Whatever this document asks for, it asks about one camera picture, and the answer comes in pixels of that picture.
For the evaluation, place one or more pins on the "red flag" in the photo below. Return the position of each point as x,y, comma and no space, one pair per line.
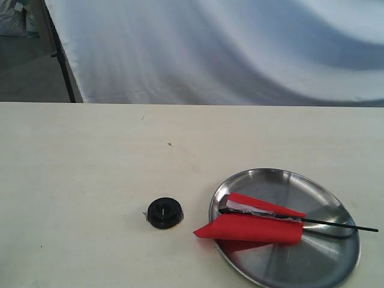
249,219

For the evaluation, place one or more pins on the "round steel plate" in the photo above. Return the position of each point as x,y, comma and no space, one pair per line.
321,252

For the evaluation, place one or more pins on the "white backdrop cloth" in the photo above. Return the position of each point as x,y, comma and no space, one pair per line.
285,53

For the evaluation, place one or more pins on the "black stand pole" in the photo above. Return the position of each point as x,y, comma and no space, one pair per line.
59,55

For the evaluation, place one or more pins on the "black round flag base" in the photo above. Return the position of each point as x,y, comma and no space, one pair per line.
164,213

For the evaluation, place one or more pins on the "white sack in background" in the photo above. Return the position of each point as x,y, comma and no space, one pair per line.
17,19

